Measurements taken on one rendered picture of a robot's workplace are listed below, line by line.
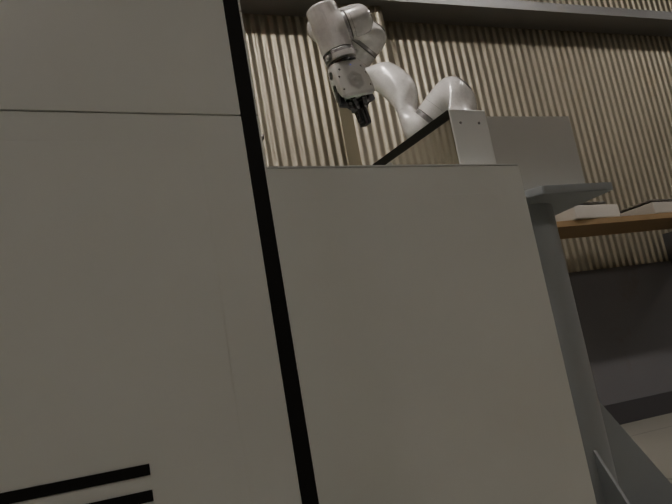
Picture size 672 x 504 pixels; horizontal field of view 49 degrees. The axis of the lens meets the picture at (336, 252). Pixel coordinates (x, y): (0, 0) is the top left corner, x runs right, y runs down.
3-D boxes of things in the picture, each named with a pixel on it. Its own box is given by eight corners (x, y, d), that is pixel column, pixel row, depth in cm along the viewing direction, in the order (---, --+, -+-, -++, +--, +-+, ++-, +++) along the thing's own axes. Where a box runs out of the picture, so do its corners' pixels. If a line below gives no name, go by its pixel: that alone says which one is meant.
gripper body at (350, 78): (330, 55, 184) (346, 96, 183) (363, 50, 189) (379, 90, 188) (318, 69, 190) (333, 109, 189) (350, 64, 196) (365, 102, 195)
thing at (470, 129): (462, 173, 146) (448, 108, 148) (340, 244, 193) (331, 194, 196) (499, 173, 150) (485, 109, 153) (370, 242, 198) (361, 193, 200)
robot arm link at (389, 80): (453, 104, 204) (416, 151, 207) (470, 120, 213) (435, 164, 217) (347, 28, 231) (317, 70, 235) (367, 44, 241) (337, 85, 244)
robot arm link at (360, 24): (364, 29, 217) (379, 32, 188) (314, 49, 217) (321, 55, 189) (354, -1, 214) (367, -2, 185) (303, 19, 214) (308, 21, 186)
